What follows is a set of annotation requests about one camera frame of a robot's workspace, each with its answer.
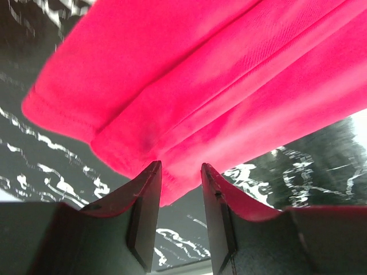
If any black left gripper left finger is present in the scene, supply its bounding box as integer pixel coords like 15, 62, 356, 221
1, 161, 162, 274

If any red t shirt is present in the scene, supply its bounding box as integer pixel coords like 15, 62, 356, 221
22, 1, 366, 206

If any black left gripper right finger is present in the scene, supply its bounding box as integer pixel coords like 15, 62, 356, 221
201, 163, 366, 274

